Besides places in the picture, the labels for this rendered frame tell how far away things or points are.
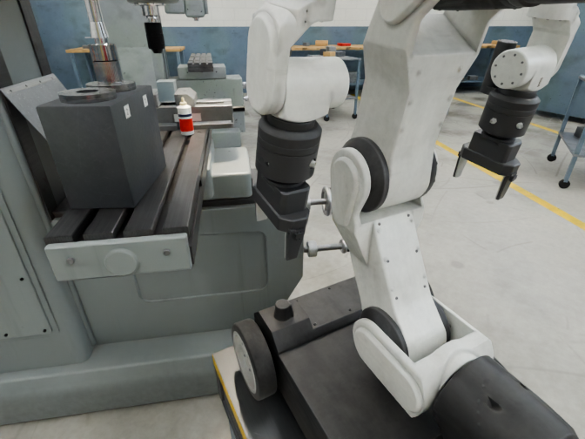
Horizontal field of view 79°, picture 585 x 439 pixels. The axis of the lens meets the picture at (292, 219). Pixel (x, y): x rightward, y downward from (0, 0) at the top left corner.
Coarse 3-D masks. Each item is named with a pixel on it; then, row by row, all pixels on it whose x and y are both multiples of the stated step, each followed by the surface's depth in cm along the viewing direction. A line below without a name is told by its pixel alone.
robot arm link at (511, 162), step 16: (496, 112) 67; (496, 128) 68; (512, 128) 67; (464, 144) 78; (480, 144) 74; (496, 144) 71; (512, 144) 70; (480, 160) 75; (496, 160) 72; (512, 160) 73
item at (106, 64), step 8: (96, 56) 66; (104, 56) 66; (112, 56) 67; (96, 64) 67; (104, 64) 67; (112, 64) 67; (96, 72) 68; (104, 72) 67; (112, 72) 68; (120, 72) 69; (104, 80) 68; (112, 80) 68; (120, 80) 70
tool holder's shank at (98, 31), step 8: (88, 0) 62; (96, 0) 63; (88, 8) 63; (96, 8) 63; (88, 16) 64; (96, 16) 64; (96, 24) 64; (96, 32) 65; (104, 32) 65; (96, 40) 66; (104, 40) 66
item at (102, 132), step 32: (64, 96) 58; (96, 96) 59; (128, 96) 65; (64, 128) 59; (96, 128) 59; (128, 128) 64; (64, 160) 61; (96, 160) 61; (128, 160) 64; (160, 160) 81; (96, 192) 64; (128, 192) 65
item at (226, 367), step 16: (224, 352) 106; (224, 368) 101; (224, 384) 97; (240, 384) 96; (224, 400) 111; (240, 400) 92; (256, 400) 92; (272, 400) 92; (240, 416) 89; (256, 416) 89; (272, 416) 89; (288, 416) 89; (240, 432) 91; (256, 432) 85; (272, 432) 85; (288, 432) 85
